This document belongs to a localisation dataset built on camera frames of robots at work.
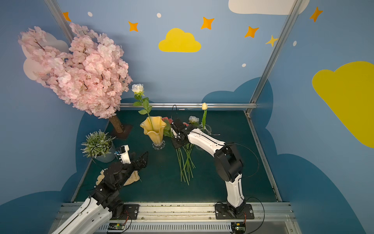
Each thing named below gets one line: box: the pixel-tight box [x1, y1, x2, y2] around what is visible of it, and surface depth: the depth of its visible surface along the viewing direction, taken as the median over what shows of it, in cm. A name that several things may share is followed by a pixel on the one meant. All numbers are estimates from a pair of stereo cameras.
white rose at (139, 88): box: [131, 83, 154, 131], surface depth 85 cm
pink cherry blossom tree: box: [18, 25, 133, 140], surface depth 64 cm
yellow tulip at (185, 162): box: [178, 143, 196, 186], surface depth 92 cm
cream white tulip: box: [201, 102, 208, 130], surface depth 90 cm
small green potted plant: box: [80, 129, 117, 164], surface depth 84 cm
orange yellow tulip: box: [175, 143, 194, 186], surface depth 92 cm
